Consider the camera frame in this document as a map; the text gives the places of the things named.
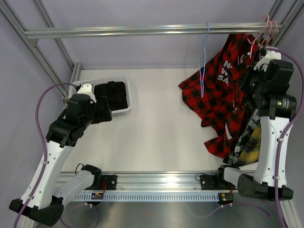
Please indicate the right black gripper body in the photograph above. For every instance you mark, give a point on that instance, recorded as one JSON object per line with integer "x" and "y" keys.
{"x": 250, "y": 81}

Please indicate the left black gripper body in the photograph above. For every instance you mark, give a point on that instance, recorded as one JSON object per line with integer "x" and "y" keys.
{"x": 102, "y": 115}

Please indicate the black polo shirt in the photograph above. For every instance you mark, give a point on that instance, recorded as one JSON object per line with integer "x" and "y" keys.
{"x": 115, "y": 93}

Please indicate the white plastic basket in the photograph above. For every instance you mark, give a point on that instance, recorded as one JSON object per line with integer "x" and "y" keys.
{"x": 95, "y": 82}

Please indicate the red black plaid shirt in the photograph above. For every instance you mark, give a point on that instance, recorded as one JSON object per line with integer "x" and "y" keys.
{"x": 213, "y": 93}

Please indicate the pink wire hanger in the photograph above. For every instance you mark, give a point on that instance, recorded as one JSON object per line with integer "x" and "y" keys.
{"x": 274, "y": 29}
{"x": 264, "y": 41}
{"x": 267, "y": 16}

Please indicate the light blue wire hanger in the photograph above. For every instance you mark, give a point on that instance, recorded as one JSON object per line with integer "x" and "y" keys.
{"x": 202, "y": 59}

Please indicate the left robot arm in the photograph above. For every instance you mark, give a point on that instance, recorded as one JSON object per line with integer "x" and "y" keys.
{"x": 40, "y": 202}

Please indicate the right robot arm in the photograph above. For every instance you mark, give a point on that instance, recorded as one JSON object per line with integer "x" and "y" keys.
{"x": 267, "y": 83}

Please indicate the yellow plaid shirt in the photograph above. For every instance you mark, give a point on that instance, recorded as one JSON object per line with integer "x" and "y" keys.
{"x": 251, "y": 151}

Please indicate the grey white plaid shirt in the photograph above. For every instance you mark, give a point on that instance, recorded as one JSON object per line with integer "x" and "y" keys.
{"x": 233, "y": 156}

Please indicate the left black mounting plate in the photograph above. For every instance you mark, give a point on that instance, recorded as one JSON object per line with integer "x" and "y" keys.
{"x": 107, "y": 182}

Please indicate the black mounting plate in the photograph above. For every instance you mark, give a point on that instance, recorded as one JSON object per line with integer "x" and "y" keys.
{"x": 212, "y": 182}
{"x": 107, "y": 182}

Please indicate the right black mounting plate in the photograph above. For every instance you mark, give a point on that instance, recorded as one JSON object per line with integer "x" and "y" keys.
{"x": 212, "y": 182}

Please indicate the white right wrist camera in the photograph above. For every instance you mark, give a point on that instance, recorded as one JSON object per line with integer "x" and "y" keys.
{"x": 268, "y": 57}

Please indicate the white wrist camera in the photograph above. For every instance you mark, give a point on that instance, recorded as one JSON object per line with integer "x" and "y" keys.
{"x": 268, "y": 57}
{"x": 87, "y": 89}

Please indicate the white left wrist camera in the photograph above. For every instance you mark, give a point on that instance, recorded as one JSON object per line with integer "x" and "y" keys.
{"x": 87, "y": 89}

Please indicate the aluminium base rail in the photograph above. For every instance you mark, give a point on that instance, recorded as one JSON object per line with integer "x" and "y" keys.
{"x": 157, "y": 181}

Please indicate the right aluminium frame post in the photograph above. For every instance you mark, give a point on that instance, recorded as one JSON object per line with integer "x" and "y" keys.
{"x": 287, "y": 16}

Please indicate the aluminium frame post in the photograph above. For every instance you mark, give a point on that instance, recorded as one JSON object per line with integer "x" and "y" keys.
{"x": 7, "y": 11}
{"x": 287, "y": 16}

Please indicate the white slotted cable duct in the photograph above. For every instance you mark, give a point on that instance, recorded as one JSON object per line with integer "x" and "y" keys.
{"x": 147, "y": 197}

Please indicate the aluminium hanging rail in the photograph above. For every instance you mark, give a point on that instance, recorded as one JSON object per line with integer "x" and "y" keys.
{"x": 212, "y": 28}

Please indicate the left aluminium frame post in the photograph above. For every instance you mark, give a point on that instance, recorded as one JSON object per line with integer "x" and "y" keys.
{"x": 7, "y": 11}

